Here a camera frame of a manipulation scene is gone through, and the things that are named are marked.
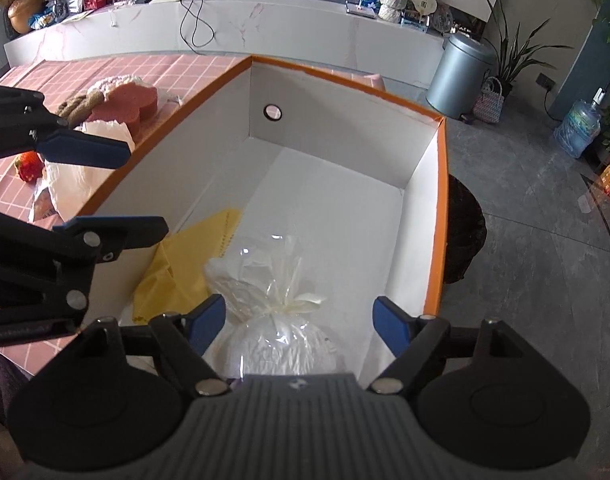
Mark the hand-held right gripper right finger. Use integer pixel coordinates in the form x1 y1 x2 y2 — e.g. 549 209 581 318
369 296 526 395

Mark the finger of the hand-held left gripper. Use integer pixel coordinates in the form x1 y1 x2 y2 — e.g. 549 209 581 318
0 207 170 347
0 85 136 171

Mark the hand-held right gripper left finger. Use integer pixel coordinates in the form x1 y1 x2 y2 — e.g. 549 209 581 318
80 294 228 397

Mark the white plastic bag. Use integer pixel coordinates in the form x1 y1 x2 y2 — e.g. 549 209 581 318
32 119 136 223

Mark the white plush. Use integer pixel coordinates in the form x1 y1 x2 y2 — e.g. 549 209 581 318
203 234 351 378

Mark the orange and white storage box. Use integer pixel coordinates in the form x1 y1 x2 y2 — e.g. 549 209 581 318
75 55 448 386

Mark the brown knitted item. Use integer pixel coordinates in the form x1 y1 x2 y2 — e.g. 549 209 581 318
55 91 106 128

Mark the red strawberry plush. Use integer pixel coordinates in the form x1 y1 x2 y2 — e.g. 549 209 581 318
14 151 45 183

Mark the red flower-shaped sponge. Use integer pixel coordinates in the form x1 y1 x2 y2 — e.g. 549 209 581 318
85 82 160 142

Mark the pink checked cloth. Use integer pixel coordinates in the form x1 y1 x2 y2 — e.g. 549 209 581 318
0 55 386 378

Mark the dark round stool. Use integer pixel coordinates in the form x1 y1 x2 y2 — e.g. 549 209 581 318
442 174 488 285

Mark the blue snack bag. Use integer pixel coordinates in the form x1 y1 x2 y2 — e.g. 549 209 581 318
29 2 61 30

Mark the gold vase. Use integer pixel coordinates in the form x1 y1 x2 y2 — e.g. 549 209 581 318
8 0 45 35

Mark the woven basket bag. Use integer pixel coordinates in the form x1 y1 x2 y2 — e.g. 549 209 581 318
472 76 506 125

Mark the marble TV console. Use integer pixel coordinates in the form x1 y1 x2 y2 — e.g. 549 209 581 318
4 0 448 103

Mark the grey pedal trash can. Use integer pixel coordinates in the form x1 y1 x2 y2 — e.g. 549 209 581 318
426 32 498 121

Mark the large water bottle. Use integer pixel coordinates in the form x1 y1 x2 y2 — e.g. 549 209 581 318
554 87 608 159

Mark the tall potted plant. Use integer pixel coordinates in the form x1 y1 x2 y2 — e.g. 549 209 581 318
482 0 573 98

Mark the small blue box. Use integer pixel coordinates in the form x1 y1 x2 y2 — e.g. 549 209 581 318
400 12 431 33

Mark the decorative plate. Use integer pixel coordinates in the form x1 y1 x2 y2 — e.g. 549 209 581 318
432 4 456 33

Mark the white knitted pot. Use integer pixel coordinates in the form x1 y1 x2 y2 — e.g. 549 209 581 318
377 0 408 23

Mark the round hand fan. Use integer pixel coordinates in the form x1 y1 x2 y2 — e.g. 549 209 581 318
410 0 438 26

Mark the black cable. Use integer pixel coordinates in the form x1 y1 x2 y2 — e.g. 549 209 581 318
179 0 216 53

